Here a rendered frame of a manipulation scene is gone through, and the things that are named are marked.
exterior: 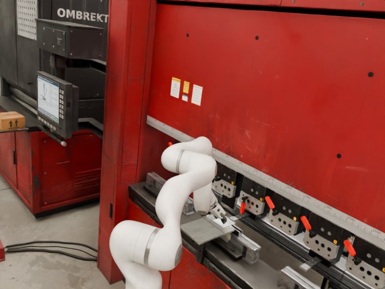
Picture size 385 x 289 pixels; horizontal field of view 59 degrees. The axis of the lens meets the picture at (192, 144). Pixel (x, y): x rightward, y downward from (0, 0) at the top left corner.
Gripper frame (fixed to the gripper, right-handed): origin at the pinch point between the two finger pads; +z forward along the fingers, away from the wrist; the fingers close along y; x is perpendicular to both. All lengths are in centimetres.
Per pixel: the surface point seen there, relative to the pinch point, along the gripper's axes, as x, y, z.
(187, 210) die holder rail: 5.2, 32.5, 12.6
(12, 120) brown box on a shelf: 43, 199, -42
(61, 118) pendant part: 19, 102, -59
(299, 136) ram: -40, -35, -45
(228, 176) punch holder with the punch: -17.5, 0.8, -18.1
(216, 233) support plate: 8.6, -6.1, -1.7
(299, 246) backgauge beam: -17.7, -34.5, 24.8
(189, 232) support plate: 18.3, 1.9, -9.9
